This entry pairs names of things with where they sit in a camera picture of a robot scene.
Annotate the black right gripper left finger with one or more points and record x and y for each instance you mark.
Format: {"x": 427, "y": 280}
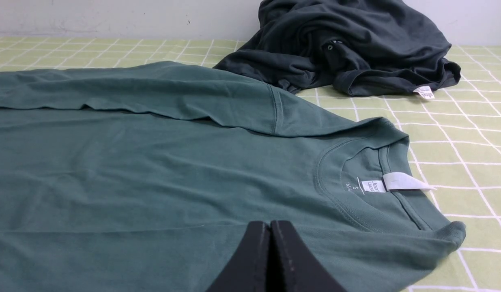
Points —
{"x": 246, "y": 271}

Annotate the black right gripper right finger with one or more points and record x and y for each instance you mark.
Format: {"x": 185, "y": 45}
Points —
{"x": 293, "y": 267}

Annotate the green long-sleeved shirt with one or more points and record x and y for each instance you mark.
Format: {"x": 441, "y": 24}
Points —
{"x": 144, "y": 179}

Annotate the green checked tablecloth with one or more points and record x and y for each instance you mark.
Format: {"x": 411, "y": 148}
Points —
{"x": 455, "y": 137}

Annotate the dark grey crumpled garment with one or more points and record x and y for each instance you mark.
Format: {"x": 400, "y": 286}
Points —
{"x": 360, "y": 47}

